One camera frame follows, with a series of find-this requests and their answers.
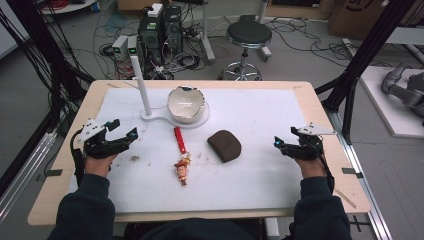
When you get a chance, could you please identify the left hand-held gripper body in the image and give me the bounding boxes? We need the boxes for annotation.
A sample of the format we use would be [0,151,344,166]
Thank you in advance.
[74,118,132,160]

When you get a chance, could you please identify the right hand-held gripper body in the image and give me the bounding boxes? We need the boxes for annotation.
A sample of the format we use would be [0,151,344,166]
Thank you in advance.
[281,122,337,161]

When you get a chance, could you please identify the brown pouch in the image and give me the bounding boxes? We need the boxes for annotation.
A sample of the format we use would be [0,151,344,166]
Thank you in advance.
[206,129,243,164]

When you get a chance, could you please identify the red strap cowboy figure keychain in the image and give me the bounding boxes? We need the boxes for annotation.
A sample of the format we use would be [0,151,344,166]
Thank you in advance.
[172,126,193,187]

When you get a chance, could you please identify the white eggshell-shaped bowl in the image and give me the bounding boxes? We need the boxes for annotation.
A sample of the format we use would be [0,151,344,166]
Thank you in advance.
[167,85,206,124]

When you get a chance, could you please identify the person's left hand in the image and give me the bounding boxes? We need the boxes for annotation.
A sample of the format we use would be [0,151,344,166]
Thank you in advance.
[84,153,118,178]

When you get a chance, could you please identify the person's right hand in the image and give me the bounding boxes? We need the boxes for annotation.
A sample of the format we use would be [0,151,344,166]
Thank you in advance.
[293,155,327,180]

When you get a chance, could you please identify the white stand with pole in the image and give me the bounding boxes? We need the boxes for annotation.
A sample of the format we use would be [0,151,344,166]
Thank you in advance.
[129,55,211,130]

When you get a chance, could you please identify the light wooden table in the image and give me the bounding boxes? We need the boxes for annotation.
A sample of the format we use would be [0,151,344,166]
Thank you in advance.
[27,79,372,227]

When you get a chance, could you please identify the white table mat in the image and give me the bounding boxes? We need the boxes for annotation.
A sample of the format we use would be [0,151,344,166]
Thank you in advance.
[67,86,313,215]

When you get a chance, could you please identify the grey power supply box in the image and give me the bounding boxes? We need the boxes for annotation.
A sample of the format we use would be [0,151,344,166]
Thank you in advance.
[126,35,139,58]
[111,34,129,62]

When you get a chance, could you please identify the white floor platform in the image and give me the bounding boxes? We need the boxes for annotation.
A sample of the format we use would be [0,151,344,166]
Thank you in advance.
[359,65,424,140]

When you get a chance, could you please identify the black computer tower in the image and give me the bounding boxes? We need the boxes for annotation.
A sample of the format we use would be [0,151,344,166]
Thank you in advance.
[137,13,164,68]
[162,5,184,56]

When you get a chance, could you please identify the black round stool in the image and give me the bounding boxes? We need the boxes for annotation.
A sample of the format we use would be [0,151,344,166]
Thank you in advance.
[218,20,273,82]

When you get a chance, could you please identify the grey robot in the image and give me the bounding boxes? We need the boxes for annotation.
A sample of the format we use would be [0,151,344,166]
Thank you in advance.
[380,60,424,118]

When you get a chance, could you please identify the person's torso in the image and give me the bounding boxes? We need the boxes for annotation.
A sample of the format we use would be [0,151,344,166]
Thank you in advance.
[138,217,265,240]

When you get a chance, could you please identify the white power adapter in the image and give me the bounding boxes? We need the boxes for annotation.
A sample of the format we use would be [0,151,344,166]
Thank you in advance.
[146,3,164,19]

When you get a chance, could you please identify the cardboard box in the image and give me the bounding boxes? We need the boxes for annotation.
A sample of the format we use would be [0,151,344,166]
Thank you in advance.
[327,0,424,42]

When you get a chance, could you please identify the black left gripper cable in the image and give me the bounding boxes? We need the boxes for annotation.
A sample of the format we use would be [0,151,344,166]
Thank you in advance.
[69,129,87,188]

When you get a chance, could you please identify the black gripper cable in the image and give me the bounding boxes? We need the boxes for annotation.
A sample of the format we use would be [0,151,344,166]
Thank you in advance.
[315,146,336,196]
[69,129,87,188]

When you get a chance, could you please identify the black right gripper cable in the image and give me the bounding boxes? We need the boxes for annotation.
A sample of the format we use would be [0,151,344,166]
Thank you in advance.
[315,146,336,196]

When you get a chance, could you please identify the tangle of floor cables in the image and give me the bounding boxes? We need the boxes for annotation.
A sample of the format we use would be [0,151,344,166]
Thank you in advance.
[93,3,214,81]

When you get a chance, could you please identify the black metal frame post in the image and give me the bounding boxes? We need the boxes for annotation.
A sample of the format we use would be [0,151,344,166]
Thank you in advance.
[314,0,418,145]
[5,0,96,134]

